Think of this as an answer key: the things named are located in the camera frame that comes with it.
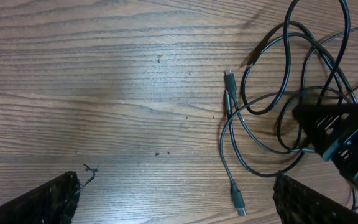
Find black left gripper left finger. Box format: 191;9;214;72
0;171;80;224

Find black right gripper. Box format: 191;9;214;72
292;103;358;190

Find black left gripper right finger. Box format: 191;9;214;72
273;172;358;224

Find black USB-A cable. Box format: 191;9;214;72
218;0;358;217

